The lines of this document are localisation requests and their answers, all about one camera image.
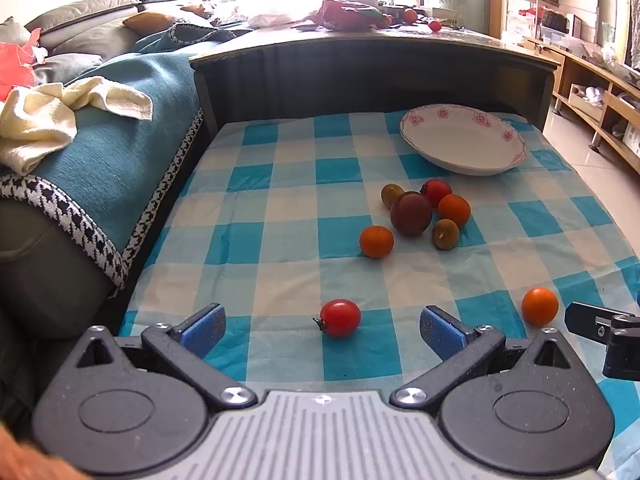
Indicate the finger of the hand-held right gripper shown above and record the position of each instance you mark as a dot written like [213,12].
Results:
[585,320]

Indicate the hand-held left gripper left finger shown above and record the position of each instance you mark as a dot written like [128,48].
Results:
[205,328]

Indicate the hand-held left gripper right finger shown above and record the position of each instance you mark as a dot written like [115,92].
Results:
[440,333]

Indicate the orange tangerine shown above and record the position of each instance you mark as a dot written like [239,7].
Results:
[540,305]
[376,241]
[455,210]

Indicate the red cherry tomato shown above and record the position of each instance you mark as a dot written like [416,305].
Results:
[342,317]

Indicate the dark purple tomato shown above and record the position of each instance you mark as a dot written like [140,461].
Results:
[411,212]

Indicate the white floral plate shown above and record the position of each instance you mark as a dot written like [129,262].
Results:
[450,135]

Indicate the blue white checkered cloth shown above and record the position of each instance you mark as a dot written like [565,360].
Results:
[280,240]

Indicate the grey leather sofa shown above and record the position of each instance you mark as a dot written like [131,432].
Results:
[50,280]

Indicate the teal blanket with houndstooth trim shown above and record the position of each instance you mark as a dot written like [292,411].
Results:
[115,160]

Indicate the orange fuzzy clothing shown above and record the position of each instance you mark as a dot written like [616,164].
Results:
[20,460]

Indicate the wooden cabinet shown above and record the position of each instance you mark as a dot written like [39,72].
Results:
[600,80]

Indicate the cream towel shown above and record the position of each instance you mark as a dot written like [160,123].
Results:
[35,125]

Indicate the grey sofa cushion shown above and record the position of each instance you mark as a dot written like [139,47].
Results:
[85,12]
[65,67]
[90,42]

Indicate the white storage rack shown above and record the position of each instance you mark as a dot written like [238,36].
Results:
[525,15]

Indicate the yellow-orange cushion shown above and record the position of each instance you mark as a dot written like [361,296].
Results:
[150,22]

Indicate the orange fruit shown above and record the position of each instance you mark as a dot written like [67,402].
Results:
[410,15]

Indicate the white plastic bag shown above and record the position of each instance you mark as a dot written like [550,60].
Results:
[277,15]

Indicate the red-orange cloth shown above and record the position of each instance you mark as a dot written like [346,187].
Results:
[15,67]

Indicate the red plastic bag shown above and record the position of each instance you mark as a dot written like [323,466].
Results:
[345,15]

